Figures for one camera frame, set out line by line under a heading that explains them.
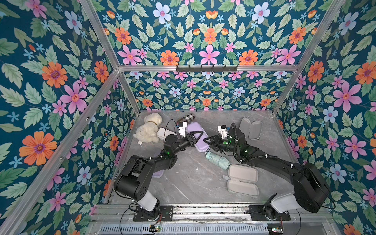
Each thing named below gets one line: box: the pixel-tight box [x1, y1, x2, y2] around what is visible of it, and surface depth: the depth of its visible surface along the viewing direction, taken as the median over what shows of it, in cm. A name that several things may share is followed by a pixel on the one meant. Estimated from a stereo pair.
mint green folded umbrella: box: [205, 151, 231, 170], surface depth 90 cm
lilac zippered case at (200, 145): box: [186, 121, 210, 153], surface depth 80 cm
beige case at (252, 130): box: [238, 117, 263, 141], surface depth 111 cm
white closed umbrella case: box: [156, 127, 178, 145], surface depth 69 cm
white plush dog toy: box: [132, 112, 163, 143], surface depth 100 cm
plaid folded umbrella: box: [179, 113, 196, 123], surface depth 113 cm
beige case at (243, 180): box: [222, 164, 259, 198], surface depth 86 cm
